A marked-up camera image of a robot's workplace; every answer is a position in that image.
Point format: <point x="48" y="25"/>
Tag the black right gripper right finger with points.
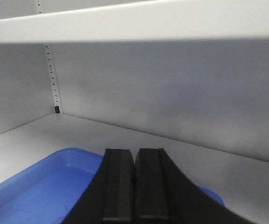
<point x="164" y="195"/>

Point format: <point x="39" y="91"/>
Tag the black shelf support clip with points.
<point x="57" y="109"/>

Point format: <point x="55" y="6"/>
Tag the grey cabinet upper shelf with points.
<point x="145" y="21"/>

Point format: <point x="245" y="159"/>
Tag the blue plastic tray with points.
<point x="47" y="191"/>

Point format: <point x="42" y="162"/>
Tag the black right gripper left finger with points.
<point x="109" y="198"/>

